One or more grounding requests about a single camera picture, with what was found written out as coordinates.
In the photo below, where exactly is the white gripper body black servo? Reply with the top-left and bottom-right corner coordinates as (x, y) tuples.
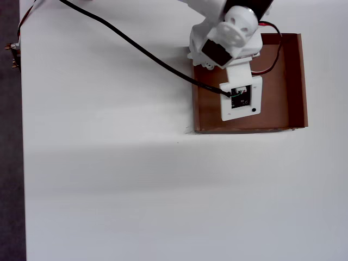
(187, 21), (264, 71)

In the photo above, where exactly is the brown cardboard box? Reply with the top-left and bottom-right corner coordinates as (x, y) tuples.
(189, 33), (309, 134)

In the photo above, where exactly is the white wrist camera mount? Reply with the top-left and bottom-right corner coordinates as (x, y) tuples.
(219, 57), (264, 122)

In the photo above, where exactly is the black camera cable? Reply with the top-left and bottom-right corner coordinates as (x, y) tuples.
(58, 0), (232, 99)

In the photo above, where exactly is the red black servo wire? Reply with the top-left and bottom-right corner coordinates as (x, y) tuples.
(16, 0), (39, 47)
(249, 21), (285, 76)

